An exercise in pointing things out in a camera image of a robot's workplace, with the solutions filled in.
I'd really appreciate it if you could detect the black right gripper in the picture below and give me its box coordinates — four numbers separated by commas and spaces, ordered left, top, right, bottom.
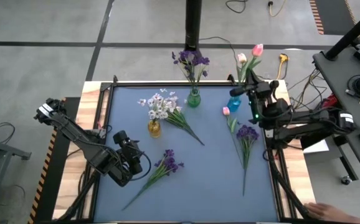
244, 68, 280, 108

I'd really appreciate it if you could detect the pale pink artificial tulip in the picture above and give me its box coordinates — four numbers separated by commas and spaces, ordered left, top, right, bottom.
236, 52, 249, 85

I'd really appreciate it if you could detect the amber glass vase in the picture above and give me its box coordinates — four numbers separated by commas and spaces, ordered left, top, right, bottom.
148, 119, 162, 139

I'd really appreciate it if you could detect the purple artificial flower bunch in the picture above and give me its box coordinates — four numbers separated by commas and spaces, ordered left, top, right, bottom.
235, 124, 260, 196
171, 49, 211, 93
122, 149, 184, 211

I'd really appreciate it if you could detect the blue glass vase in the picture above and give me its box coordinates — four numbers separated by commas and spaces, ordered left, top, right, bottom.
227, 95, 242, 113

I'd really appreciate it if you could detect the green glass vase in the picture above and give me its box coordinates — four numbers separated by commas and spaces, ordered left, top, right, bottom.
187, 88, 202, 108

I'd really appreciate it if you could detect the blue table mat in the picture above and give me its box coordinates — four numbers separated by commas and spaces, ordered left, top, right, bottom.
93, 85, 280, 223

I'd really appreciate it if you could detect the grey side desk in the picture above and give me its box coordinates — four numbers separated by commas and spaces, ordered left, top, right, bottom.
312, 43, 360, 194

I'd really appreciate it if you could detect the red box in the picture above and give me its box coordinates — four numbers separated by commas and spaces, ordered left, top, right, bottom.
321, 94, 338, 110

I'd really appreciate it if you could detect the white paper sheet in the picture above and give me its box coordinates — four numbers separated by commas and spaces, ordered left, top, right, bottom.
303, 139, 329, 154

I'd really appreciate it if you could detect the dark hazard-striped floor mat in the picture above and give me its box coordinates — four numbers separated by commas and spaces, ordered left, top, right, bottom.
309, 0, 357, 35

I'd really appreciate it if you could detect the black slanted stand pole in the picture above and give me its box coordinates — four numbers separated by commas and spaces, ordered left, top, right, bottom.
324, 2, 360, 62

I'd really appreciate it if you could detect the grey metal side table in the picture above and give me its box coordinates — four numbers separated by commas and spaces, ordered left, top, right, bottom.
0, 126, 32, 218

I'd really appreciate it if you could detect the person's hand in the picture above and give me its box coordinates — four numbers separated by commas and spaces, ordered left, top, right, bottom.
304, 202, 346, 222

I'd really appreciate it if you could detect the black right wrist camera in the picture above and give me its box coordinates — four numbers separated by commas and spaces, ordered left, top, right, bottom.
229, 86, 247, 98

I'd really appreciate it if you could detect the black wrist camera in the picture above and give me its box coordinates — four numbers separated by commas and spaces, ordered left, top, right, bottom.
113, 130, 128, 144
229, 86, 247, 98

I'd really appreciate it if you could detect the black left camera cable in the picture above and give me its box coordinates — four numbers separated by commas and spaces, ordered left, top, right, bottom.
105, 146, 152, 182

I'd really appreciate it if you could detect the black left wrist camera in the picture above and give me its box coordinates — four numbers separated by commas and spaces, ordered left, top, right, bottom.
113, 130, 128, 144

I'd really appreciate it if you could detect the yellow plug cable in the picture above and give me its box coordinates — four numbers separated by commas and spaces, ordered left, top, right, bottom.
275, 53, 290, 80

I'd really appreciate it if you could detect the long black floor cable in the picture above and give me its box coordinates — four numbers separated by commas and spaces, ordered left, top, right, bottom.
198, 36, 273, 80

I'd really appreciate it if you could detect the black cable bundle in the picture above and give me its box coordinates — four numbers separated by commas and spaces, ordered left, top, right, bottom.
287, 68, 327, 110

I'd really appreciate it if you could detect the black looped floor cable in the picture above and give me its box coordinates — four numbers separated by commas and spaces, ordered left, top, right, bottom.
225, 0, 249, 14

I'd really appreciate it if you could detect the yellow floor cable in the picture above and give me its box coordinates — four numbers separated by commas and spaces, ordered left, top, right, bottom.
267, 0, 288, 18

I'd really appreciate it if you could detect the black metal table frame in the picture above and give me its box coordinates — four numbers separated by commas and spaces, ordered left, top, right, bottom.
55, 74, 321, 224

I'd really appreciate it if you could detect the black upright camera pole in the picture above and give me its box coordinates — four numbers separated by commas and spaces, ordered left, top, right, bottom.
184, 0, 203, 52

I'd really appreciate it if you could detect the black hazard-striped base plate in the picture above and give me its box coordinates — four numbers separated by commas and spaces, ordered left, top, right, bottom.
27, 96, 81, 224

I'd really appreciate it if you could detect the black floor cable loop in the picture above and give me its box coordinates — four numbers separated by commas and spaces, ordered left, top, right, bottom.
0, 121, 16, 146

